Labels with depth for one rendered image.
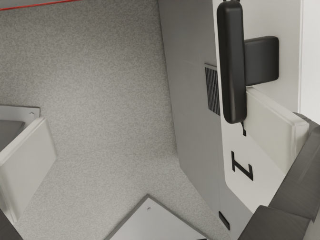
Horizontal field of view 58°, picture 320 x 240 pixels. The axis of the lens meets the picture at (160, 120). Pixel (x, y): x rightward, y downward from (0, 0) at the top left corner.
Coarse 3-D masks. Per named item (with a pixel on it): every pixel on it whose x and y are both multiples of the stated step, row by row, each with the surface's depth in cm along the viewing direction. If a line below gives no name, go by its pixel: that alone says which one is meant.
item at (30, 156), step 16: (32, 128) 17; (48, 128) 19; (16, 144) 15; (32, 144) 16; (48, 144) 18; (0, 160) 13; (16, 160) 14; (32, 160) 16; (48, 160) 18; (0, 176) 13; (16, 176) 14; (32, 176) 16; (0, 192) 13; (16, 192) 14; (32, 192) 15; (0, 208) 13; (16, 208) 14
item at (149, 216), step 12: (144, 204) 122; (156, 204) 124; (132, 216) 123; (144, 216) 124; (156, 216) 125; (168, 216) 127; (120, 228) 123; (132, 228) 124; (144, 228) 126; (156, 228) 127; (168, 228) 129; (180, 228) 131; (192, 228) 133
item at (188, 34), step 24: (168, 0) 85; (192, 0) 67; (168, 24) 90; (192, 24) 71; (168, 48) 95; (192, 48) 74; (168, 72) 102; (192, 72) 78; (216, 72) 62; (192, 96) 82; (216, 96) 65; (192, 120) 87; (216, 120) 69; (192, 144) 92; (216, 144) 72; (192, 168) 98; (216, 168) 76; (216, 192) 80; (216, 216) 85; (240, 216) 67
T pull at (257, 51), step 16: (224, 16) 16; (240, 16) 16; (224, 32) 17; (240, 32) 17; (224, 48) 17; (240, 48) 17; (256, 48) 17; (272, 48) 17; (224, 64) 17; (240, 64) 17; (256, 64) 18; (272, 64) 18; (224, 80) 18; (240, 80) 17; (256, 80) 18; (272, 80) 18; (224, 96) 18; (240, 96) 18; (224, 112) 19; (240, 112) 18
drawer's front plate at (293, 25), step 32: (256, 0) 19; (288, 0) 16; (256, 32) 20; (288, 32) 17; (288, 64) 17; (288, 96) 18; (224, 128) 28; (224, 160) 30; (256, 160) 24; (256, 192) 25
